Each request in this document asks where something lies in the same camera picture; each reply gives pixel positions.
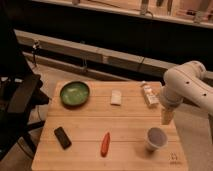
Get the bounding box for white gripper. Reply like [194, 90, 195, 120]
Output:
[161, 100, 179, 125]

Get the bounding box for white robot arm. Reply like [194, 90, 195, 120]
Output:
[159, 61, 213, 118]

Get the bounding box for white sponge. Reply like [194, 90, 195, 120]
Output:
[110, 90, 122, 105]

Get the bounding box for white paper cup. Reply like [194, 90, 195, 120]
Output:
[145, 127, 168, 152]

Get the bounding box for white tube package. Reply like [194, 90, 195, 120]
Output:
[141, 81, 159, 108]

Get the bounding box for green bowl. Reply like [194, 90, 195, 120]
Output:
[60, 81, 90, 106]

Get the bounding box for black phone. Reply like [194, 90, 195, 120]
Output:
[54, 127, 72, 149]

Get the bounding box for black office chair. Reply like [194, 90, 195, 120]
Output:
[0, 5, 49, 161]

